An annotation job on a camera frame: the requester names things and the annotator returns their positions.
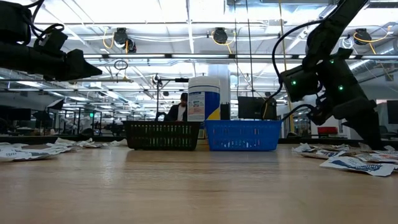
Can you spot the black monitor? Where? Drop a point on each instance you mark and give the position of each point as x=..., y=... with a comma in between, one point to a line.
x=392, y=112
x=15, y=114
x=252, y=109

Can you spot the small round ceiling reel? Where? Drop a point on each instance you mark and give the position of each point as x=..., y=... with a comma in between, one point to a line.
x=156, y=78

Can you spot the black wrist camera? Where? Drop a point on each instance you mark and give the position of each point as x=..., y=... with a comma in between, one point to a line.
x=51, y=43
x=318, y=115

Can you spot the white green striped packet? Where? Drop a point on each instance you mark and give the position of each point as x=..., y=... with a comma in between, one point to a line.
x=117, y=143
x=88, y=143

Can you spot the red box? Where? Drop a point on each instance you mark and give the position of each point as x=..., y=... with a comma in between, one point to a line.
x=327, y=130

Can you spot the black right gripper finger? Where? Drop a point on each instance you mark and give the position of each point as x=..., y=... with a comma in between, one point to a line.
x=370, y=130

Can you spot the blue plastic basket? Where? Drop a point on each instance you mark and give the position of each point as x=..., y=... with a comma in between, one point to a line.
x=242, y=137

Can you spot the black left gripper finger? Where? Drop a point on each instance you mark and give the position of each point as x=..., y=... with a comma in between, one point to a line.
x=81, y=63
x=77, y=77

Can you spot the black plastic basket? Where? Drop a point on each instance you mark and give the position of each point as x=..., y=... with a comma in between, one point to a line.
x=161, y=137

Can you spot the white disinfecting wipes canister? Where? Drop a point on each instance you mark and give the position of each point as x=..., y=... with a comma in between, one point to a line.
x=203, y=93

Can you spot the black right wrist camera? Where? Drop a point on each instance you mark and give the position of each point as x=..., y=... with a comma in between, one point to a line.
x=318, y=115

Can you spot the person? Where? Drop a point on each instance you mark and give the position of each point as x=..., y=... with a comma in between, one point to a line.
x=175, y=113

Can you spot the black partition panel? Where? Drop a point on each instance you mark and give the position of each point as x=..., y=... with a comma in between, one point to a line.
x=225, y=112

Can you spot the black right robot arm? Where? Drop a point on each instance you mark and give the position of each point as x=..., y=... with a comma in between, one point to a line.
x=329, y=31

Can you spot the long ceiling light bar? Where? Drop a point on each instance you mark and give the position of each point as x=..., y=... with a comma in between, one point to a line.
x=199, y=56

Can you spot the large white blue-print packet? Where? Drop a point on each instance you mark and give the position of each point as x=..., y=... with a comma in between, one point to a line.
x=357, y=165
x=28, y=154

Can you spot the brown-edged packet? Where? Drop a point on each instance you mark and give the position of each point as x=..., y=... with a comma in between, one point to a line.
x=351, y=152

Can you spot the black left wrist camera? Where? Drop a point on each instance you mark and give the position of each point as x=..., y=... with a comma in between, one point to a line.
x=51, y=43

